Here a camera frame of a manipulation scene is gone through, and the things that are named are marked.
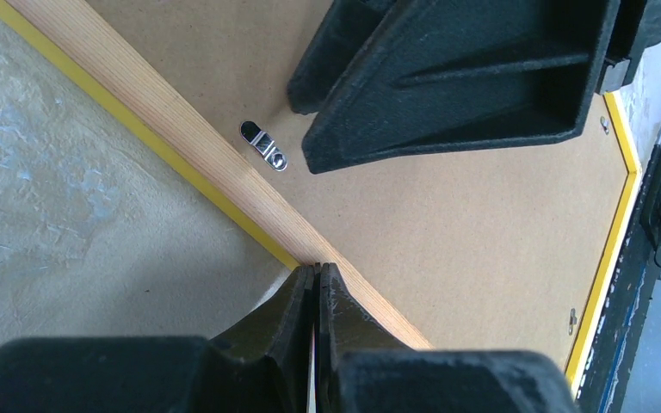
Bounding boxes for brown cardboard backing board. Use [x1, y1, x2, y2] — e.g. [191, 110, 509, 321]
[92, 1, 627, 365]

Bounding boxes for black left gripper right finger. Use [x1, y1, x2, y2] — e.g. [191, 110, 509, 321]
[314, 263, 578, 412]

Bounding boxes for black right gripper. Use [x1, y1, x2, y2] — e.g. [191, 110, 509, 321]
[596, 0, 661, 95]

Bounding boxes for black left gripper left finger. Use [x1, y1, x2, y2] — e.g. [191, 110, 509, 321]
[0, 266, 315, 412]

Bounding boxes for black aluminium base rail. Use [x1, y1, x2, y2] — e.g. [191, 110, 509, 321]
[575, 34, 661, 413]

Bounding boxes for yellow wooden picture frame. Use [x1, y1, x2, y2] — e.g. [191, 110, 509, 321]
[0, 1, 639, 395]

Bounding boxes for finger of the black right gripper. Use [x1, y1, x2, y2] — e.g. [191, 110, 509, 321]
[287, 0, 396, 114]
[301, 1, 620, 174]

